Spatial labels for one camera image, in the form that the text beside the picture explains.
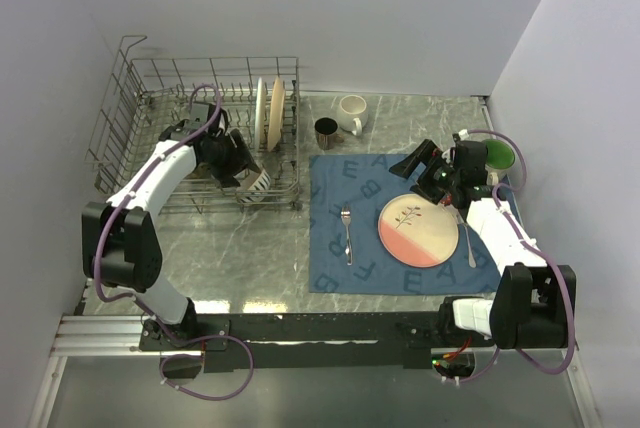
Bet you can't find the metal wire dish rack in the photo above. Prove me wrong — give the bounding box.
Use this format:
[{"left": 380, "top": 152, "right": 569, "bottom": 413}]
[{"left": 85, "top": 35, "right": 301, "bottom": 211}]

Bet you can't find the silver spoon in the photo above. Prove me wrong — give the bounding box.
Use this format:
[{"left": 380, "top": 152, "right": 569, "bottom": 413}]
[{"left": 456, "top": 213, "right": 477, "bottom": 269}]

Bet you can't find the white ceramic mug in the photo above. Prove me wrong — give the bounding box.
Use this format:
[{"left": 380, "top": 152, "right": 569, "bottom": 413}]
[{"left": 336, "top": 95, "right": 368, "bottom": 137}]

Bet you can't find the white strawberry pattern plate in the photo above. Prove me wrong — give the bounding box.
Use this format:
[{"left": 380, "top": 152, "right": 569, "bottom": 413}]
[{"left": 254, "top": 78, "right": 267, "bottom": 150}]

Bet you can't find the dark brown metal cup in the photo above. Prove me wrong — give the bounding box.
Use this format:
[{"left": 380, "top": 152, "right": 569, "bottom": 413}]
[{"left": 314, "top": 117, "right": 344, "bottom": 151}]

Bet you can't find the floral mug green inside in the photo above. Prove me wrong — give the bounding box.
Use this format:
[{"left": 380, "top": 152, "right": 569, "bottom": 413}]
[{"left": 483, "top": 139, "right": 516, "bottom": 186}]

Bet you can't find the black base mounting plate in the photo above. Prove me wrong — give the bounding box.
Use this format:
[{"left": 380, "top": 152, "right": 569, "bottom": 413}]
[{"left": 139, "top": 311, "right": 492, "bottom": 373}]

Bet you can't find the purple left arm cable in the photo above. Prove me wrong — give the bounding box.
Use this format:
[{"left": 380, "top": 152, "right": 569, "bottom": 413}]
[{"left": 92, "top": 83, "right": 255, "bottom": 399}]

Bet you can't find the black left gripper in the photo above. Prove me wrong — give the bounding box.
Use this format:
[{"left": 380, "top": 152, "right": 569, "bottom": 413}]
[{"left": 202, "top": 129, "right": 260, "bottom": 189}]

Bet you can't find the blue letter pattern cloth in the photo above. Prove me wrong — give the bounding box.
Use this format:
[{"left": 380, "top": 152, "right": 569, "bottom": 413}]
[{"left": 309, "top": 154, "right": 502, "bottom": 296}]

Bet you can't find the beige plate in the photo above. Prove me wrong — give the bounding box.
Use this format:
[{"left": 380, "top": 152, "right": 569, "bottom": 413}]
[{"left": 267, "top": 77, "right": 286, "bottom": 152}]

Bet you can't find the silver fork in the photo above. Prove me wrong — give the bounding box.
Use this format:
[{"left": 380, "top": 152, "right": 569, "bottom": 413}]
[{"left": 341, "top": 204, "right": 353, "bottom": 266}]

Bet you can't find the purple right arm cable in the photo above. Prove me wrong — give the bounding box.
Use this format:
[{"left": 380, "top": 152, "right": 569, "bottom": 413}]
[{"left": 457, "top": 128, "right": 577, "bottom": 384}]

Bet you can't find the pink and cream plate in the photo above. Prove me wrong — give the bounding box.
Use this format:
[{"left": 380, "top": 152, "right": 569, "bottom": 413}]
[{"left": 378, "top": 193, "right": 459, "bottom": 268}]

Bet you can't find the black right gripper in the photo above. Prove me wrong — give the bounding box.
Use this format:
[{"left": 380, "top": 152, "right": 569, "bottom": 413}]
[{"left": 389, "top": 139, "right": 461, "bottom": 206}]

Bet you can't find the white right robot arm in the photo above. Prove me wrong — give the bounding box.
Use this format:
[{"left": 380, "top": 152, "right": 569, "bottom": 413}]
[{"left": 389, "top": 133, "right": 577, "bottom": 351}]

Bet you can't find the aluminium frame rail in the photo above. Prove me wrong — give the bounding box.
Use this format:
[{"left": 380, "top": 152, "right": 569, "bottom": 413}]
[{"left": 49, "top": 310, "right": 579, "bottom": 354}]

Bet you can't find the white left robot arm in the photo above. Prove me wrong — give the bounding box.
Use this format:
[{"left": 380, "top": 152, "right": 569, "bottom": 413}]
[{"left": 81, "top": 104, "right": 271, "bottom": 350}]

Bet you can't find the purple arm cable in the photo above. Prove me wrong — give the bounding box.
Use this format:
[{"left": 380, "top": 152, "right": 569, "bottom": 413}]
[
  {"left": 457, "top": 128, "right": 577, "bottom": 384},
  {"left": 92, "top": 83, "right": 255, "bottom": 399}
]

